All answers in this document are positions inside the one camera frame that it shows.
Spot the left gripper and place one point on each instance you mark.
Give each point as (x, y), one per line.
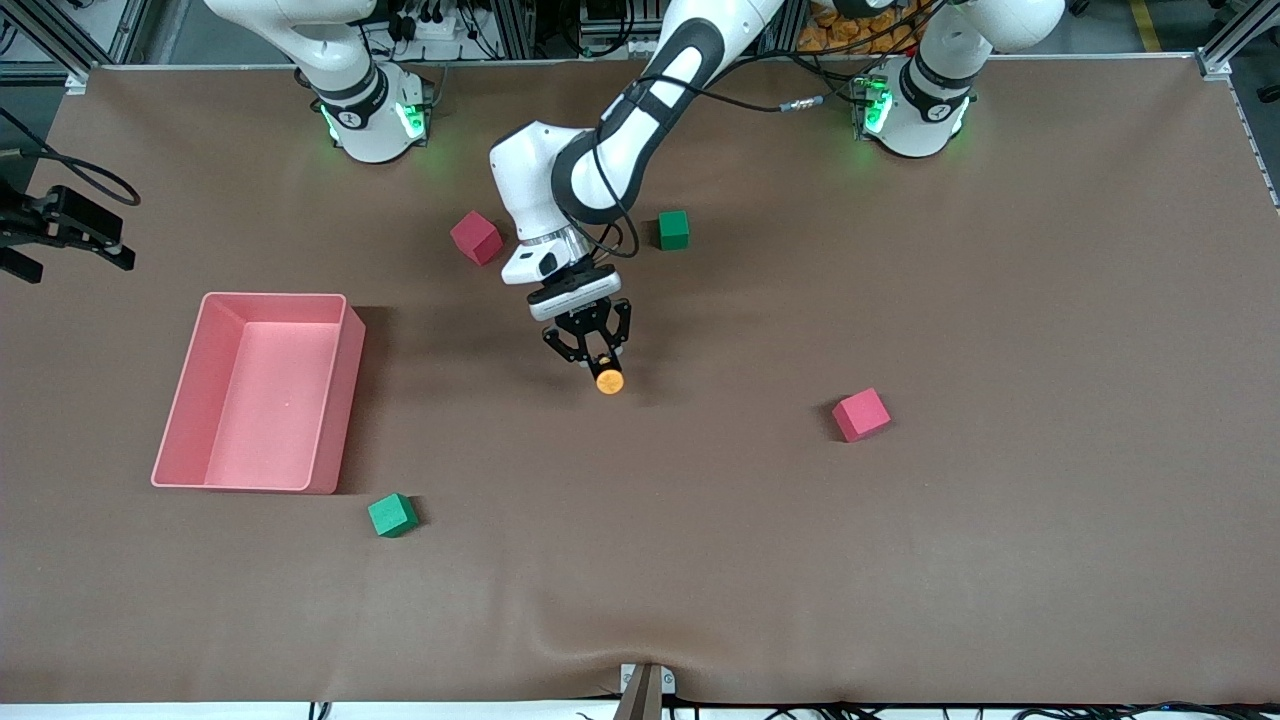
(589, 331)

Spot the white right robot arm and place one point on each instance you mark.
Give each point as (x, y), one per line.
(370, 130)

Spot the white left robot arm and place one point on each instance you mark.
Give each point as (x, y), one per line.
(915, 125)

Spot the green foam cube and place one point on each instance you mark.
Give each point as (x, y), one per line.
(674, 230)
(392, 515)

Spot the red foam cube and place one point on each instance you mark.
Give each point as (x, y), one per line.
(860, 415)
(475, 238)

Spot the brown table mat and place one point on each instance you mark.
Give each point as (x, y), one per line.
(640, 560)

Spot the pink plastic bin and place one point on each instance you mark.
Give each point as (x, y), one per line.
(260, 430)

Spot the white power strip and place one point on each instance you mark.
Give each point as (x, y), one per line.
(440, 28)

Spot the brown mounting bar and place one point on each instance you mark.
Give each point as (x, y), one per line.
(640, 700)

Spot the orange objects pile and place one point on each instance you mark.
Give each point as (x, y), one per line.
(850, 40)

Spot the aluminium frame strut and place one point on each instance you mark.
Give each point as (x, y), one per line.
(58, 35)
(1240, 35)

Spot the small metal bracket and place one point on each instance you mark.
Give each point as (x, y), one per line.
(668, 682)

